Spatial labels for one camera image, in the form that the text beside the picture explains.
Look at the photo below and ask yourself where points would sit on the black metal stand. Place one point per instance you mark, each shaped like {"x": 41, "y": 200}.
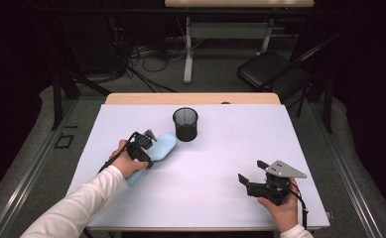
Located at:
{"x": 57, "y": 99}
{"x": 328, "y": 105}

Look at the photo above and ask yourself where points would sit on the person's right hand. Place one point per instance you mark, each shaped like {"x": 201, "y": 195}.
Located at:
{"x": 284, "y": 214}

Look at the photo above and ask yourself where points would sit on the black mesh pen holder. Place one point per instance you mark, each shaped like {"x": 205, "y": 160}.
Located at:
{"x": 185, "y": 132}

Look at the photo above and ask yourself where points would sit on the white table cover sheet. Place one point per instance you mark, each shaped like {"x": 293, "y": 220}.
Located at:
{"x": 213, "y": 165}

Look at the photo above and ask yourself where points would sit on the white-legged background desk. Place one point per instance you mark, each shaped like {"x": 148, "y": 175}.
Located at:
{"x": 228, "y": 30}

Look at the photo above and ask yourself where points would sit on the black folding chair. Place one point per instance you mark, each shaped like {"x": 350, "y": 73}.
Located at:
{"x": 263, "y": 67}

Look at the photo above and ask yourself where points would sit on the aluminium floor rail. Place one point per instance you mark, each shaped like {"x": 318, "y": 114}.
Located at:
{"x": 346, "y": 175}
{"x": 30, "y": 175}

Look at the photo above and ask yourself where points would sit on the person's left hand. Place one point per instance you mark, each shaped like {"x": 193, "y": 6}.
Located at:
{"x": 129, "y": 165}

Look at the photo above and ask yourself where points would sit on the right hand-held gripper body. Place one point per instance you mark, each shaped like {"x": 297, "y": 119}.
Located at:
{"x": 273, "y": 190}

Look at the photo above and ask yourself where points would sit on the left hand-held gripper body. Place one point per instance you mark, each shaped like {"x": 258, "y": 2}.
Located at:
{"x": 141, "y": 145}

